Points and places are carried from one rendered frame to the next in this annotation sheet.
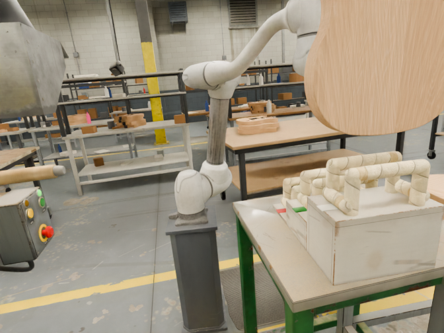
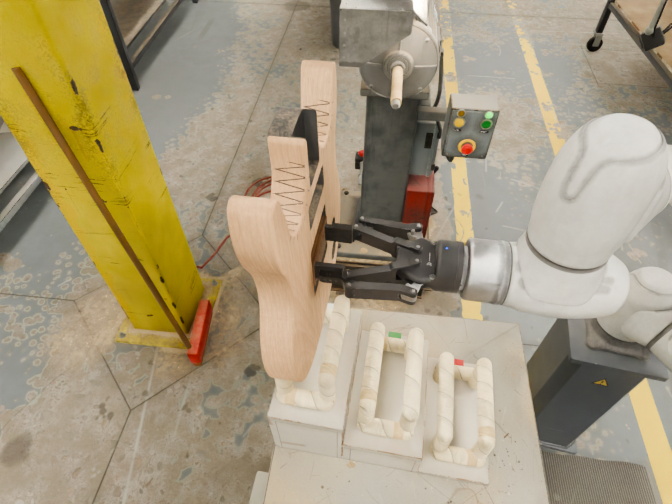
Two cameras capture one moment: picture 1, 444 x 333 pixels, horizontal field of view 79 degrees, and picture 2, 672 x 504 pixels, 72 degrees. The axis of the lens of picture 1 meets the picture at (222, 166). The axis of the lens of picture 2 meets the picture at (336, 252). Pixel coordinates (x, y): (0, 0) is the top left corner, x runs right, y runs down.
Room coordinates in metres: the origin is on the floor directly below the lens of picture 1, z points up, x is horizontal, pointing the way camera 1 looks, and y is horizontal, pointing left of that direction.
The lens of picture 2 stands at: (0.78, -0.79, 1.98)
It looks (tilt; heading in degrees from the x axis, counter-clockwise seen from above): 49 degrees down; 107
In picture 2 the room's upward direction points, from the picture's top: straight up
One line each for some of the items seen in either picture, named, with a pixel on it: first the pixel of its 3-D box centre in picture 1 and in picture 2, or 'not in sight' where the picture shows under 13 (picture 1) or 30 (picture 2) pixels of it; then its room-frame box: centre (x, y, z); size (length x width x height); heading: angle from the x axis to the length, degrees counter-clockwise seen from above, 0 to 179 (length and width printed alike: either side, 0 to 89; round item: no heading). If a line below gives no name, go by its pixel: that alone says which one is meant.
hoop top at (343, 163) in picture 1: (364, 160); (334, 338); (0.65, -0.36, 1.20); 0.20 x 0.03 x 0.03; 97
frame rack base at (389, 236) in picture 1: (368, 230); (319, 377); (0.62, -0.37, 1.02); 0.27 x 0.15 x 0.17; 98
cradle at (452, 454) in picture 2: not in sight; (458, 455); (0.94, -0.42, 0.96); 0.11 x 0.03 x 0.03; 8
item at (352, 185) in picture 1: (351, 194); not in sight; (0.56, -0.29, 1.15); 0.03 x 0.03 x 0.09
